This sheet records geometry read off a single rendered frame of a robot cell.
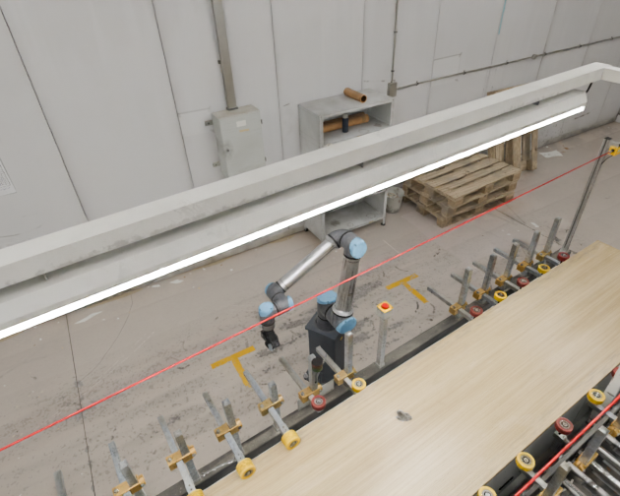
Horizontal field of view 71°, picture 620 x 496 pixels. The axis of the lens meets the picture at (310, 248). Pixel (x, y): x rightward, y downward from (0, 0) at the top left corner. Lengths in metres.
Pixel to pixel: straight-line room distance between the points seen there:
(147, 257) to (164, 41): 3.10
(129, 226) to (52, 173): 3.17
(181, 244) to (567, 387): 2.31
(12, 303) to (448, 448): 1.99
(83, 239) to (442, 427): 1.97
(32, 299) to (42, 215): 3.28
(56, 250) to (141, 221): 0.18
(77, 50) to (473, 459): 3.74
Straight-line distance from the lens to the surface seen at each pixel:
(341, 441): 2.39
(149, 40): 4.03
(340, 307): 2.93
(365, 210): 5.44
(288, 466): 2.34
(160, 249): 1.11
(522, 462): 2.51
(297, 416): 2.70
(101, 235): 1.07
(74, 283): 1.10
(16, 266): 1.08
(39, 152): 4.15
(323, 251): 2.73
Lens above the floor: 2.99
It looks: 37 degrees down
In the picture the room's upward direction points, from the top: 3 degrees counter-clockwise
